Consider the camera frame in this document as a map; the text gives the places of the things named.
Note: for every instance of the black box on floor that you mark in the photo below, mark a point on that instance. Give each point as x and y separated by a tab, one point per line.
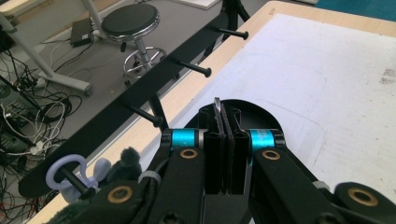
81	32

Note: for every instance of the black key rack with tray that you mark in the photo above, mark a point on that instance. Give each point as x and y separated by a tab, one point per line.
130	102

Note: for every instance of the wooden desk with white legs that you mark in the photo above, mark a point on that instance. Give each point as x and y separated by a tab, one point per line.
37	62

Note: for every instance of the white foam mat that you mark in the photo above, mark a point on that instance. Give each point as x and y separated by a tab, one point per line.
311	93

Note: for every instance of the black round stool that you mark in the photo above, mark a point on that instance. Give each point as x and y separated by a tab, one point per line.
130	20

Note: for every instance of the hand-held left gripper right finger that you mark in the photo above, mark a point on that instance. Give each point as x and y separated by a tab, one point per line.
238	155

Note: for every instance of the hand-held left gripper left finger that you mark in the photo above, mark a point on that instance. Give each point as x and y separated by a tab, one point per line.
214	155

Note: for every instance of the dark fuzzy pom-pom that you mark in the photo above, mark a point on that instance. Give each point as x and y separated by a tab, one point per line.
124	166

